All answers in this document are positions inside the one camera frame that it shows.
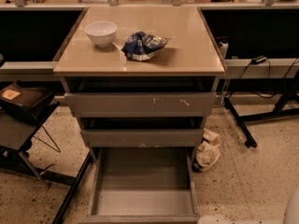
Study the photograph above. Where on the grey bottom drawer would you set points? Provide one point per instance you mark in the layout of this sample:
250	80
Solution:
138	185

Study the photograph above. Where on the grey drawer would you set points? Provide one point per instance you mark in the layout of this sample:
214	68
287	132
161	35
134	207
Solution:
140	105
138	185
142	138

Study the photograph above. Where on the grey drawer cabinet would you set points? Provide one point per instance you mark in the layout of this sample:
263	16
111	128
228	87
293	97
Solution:
141	76

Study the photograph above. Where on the grey middle drawer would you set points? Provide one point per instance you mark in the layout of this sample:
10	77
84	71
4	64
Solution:
142	138

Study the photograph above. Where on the grey top drawer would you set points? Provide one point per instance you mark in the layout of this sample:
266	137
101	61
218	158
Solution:
140	105

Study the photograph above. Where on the blue crumpled chip bag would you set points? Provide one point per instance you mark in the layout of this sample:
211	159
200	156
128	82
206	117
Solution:
142	47

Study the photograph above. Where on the crumpled beige cloth bag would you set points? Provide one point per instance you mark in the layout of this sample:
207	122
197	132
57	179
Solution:
208	152

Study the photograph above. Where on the white ceramic bowl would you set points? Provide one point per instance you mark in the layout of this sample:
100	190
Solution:
101	33

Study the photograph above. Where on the white spray bottle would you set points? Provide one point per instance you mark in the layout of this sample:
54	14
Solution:
224	45

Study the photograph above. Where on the black power adapter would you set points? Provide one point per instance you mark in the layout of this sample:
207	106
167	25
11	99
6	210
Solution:
258	59

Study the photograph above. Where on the black box with label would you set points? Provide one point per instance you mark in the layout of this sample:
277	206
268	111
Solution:
24	103

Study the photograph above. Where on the dark side table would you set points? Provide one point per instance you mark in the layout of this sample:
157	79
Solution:
15	136

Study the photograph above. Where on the black floor bar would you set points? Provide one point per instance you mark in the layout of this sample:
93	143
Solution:
59	218

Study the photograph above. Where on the black table leg frame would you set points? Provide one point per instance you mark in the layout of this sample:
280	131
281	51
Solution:
289	94

